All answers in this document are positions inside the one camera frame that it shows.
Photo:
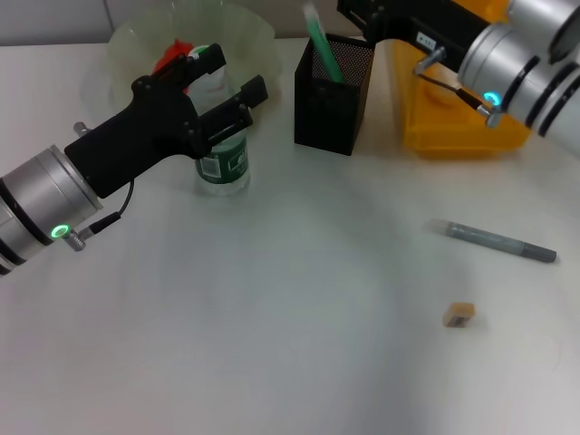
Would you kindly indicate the small wooden pencil sharpener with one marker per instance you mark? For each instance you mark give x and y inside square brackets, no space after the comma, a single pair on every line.
[458,315]

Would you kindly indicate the clear green-label water bottle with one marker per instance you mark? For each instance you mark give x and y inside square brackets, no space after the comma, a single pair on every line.
[226,167]

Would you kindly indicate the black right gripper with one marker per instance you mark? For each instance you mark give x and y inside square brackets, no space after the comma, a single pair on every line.
[408,20]

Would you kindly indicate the black mesh pen holder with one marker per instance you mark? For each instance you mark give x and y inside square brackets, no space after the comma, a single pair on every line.
[326,118]

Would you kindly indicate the pale green glass fruit bowl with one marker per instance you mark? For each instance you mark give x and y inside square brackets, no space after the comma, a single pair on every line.
[254,45]

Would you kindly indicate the red-orange toy orange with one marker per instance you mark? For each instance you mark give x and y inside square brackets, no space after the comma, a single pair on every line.
[170,54]

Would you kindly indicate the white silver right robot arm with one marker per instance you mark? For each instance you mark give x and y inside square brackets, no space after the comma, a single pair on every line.
[498,68]

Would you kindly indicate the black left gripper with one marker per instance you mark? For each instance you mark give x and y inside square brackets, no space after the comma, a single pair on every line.
[145,131]

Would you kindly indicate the yellow plastic bin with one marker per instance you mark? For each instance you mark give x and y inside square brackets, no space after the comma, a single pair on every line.
[453,131]

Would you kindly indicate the grey marker pen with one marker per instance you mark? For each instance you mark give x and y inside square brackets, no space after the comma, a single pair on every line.
[489,238]

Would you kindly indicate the green pen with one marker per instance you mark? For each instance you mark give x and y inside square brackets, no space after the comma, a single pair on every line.
[324,45]

